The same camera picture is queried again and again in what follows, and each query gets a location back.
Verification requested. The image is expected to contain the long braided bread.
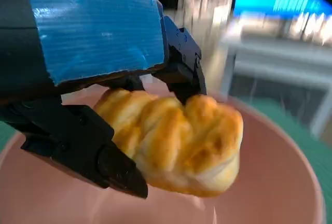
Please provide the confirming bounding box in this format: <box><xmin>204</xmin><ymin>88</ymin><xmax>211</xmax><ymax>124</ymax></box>
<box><xmin>93</xmin><ymin>88</ymin><xmax>244</xmax><ymax>198</ymax></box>

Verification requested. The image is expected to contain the pink bowl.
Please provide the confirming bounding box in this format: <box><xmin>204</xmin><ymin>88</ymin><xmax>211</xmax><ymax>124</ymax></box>
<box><xmin>0</xmin><ymin>96</ymin><xmax>325</xmax><ymax>224</ymax></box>

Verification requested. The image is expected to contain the left robot hand blue tape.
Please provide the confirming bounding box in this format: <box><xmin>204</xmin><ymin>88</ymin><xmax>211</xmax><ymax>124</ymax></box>
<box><xmin>0</xmin><ymin>0</ymin><xmax>208</xmax><ymax>199</ymax></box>

